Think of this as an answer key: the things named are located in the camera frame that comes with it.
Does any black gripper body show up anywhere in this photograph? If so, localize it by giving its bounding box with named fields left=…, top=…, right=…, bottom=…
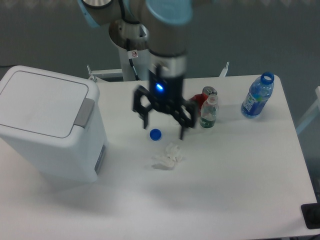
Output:
left=149, top=64, right=185, bottom=114

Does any black device at corner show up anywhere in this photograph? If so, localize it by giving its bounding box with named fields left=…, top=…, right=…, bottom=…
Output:
left=301, top=203, right=320, bottom=230

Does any white metal base frame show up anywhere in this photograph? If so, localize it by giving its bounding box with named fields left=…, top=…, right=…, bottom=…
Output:
left=86, top=61, right=231, bottom=83

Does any crumpled white tissue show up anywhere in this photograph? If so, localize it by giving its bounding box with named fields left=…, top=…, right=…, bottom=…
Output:
left=151, top=142, right=183, bottom=171

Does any white frame at right edge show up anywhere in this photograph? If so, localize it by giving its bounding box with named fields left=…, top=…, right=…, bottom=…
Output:
left=295, top=86, right=320, bottom=135

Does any blue drink bottle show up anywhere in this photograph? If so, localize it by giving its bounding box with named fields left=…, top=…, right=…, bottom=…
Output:
left=241, top=71, right=275, bottom=119

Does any blue bottle cap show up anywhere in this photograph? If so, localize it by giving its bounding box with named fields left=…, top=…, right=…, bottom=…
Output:
left=149, top=128, right=162, bottom=141

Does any crushed red soda can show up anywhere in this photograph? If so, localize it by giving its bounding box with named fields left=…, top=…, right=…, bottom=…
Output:
left=189, top=86, right=218, bottom=116

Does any black cable on pedestal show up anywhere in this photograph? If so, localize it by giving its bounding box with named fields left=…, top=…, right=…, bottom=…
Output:
left=126, top=38, right=141, bottom=81

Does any white trash can body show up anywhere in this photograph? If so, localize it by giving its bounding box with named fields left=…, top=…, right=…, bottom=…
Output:
left=0, top=65, right=108, bottom=183

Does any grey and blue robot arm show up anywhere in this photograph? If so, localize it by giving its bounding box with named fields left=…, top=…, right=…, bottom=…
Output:
left=78, top=0, right=198, bottom=139

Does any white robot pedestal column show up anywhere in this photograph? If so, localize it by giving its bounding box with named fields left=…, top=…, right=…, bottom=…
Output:
left=108, top=19, right=150, bottom=81

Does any white trash can lid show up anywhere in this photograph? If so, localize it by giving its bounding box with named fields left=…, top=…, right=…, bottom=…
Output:
left=0, top=70, right=90, bottom=138

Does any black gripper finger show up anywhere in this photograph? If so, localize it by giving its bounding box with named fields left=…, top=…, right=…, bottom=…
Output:
left=132, top=85, right=153, bottom=129
left=173, top=99, right=198, bottom=140

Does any small clear green-label bottle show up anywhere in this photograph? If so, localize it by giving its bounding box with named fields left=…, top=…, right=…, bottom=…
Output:
left=199, top=93, right=219, bottom=129

